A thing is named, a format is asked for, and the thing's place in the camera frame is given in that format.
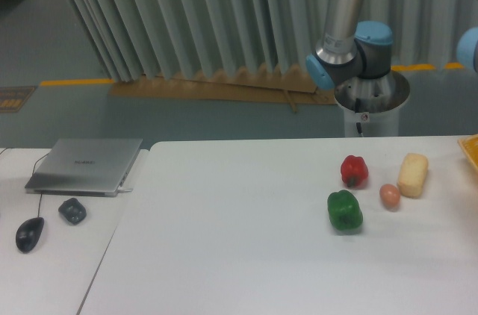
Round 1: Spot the black computer mouse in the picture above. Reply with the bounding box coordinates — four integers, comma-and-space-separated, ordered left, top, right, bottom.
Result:
15, 216, 45, 254

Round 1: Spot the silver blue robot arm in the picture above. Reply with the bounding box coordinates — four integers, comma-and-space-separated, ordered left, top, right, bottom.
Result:
305, 0, 477, 90

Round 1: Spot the red bell pepper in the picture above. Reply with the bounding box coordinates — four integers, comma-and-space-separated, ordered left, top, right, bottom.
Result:
340, 155, 369, 188

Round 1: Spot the green bell pepper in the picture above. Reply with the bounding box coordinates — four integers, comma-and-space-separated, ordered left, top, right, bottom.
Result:
327, 190, 364, 232

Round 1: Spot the flat brown cardboard sheet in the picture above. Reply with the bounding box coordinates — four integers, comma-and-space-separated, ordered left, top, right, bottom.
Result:
109, 66, 335, 111

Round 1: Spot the pale green pleated curtain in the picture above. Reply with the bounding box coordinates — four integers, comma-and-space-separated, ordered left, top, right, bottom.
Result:
69, 0, 455, 82

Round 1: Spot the brown egg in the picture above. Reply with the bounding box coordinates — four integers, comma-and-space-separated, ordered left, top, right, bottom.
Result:
379, 184, 401, 210

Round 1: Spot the silver closed laptop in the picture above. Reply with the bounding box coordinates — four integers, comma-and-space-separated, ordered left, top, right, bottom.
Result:
25, 138, 142, 196

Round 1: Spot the pale bread loaf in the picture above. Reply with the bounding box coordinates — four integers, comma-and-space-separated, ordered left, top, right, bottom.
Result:
397, 153, 429, 199

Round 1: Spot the dark grey button controller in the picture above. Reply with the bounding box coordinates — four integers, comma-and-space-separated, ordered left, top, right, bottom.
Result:
58, 198, 87, 225

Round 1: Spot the white laptop cable plug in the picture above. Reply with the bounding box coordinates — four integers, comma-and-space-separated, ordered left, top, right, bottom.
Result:
117, 187, 133, 194

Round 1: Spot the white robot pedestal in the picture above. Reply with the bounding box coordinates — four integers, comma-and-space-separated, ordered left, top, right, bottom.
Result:
334, 71, 411, 137

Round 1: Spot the black mouse cable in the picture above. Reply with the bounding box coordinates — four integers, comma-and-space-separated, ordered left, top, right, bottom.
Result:
0, 147, 49, 219

